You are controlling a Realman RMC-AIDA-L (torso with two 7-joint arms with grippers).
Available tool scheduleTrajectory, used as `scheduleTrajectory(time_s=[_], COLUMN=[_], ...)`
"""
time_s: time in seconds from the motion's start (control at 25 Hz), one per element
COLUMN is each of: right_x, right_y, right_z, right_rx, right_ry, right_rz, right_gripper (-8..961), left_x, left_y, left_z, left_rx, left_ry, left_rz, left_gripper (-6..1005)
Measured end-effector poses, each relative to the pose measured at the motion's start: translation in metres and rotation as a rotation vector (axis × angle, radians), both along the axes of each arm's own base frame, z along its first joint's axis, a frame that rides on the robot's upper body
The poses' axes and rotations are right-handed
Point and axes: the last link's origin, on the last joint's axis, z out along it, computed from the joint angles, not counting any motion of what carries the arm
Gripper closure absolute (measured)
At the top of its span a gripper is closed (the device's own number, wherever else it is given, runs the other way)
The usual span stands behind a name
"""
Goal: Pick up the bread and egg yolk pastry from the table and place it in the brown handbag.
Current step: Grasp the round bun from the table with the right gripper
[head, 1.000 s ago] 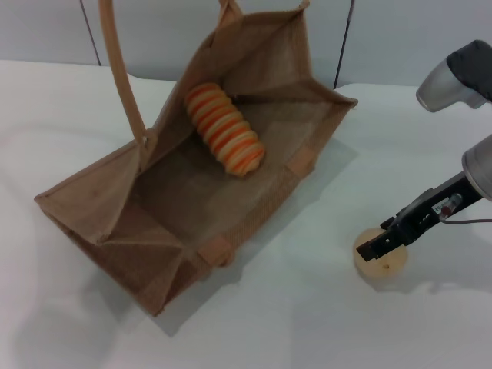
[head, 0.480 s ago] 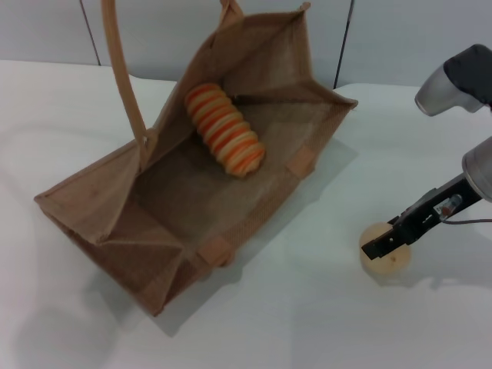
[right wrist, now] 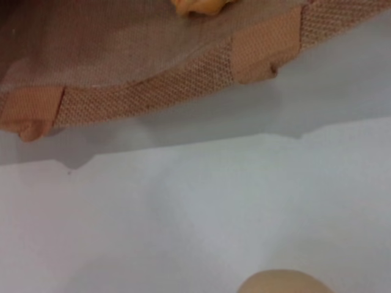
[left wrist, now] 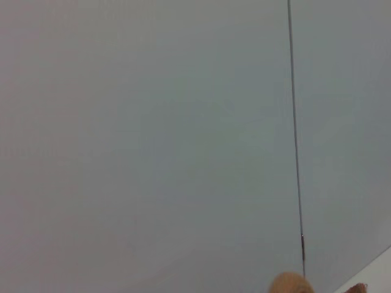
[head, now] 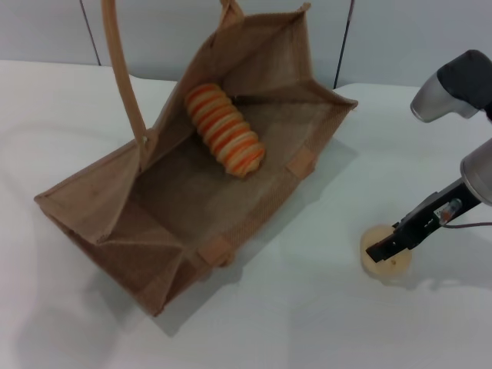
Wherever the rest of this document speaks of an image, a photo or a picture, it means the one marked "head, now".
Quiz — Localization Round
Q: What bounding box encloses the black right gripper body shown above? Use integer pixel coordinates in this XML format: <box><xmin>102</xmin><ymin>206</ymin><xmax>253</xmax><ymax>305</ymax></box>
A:
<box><xmin>391</xmin><ymin>178</ymin><xmax>482</xmax><ymax>251</ymax></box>

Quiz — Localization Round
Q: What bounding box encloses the round pale egg yolk pastry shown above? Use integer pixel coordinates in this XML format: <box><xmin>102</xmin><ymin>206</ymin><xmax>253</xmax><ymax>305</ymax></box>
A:
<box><xmin>360</xmin><ymin>224</ymin><xmax>413</xmax><ymax>286</ymax></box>

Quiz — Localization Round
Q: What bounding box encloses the orange striped bread loaf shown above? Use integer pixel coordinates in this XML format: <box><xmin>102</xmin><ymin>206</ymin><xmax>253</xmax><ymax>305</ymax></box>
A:
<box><xmin>184</xmin><ymin>81</ymin><xmax>267</xmax><ymax>179</ymax></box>

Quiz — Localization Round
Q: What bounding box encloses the brown jute tote bag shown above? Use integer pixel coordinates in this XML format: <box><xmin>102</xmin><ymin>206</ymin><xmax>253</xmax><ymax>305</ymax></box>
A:
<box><xmin>33</xmin><ymin>0</ymin><xmax>360</xmax><ymax>318</ymax></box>

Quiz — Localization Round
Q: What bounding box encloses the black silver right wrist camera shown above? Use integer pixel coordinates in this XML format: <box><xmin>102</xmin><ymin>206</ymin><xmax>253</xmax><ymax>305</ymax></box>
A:
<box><xmin>410</xmin><ymin>49</ymin><xmax>492</xmax><ymax>125</ymax></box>

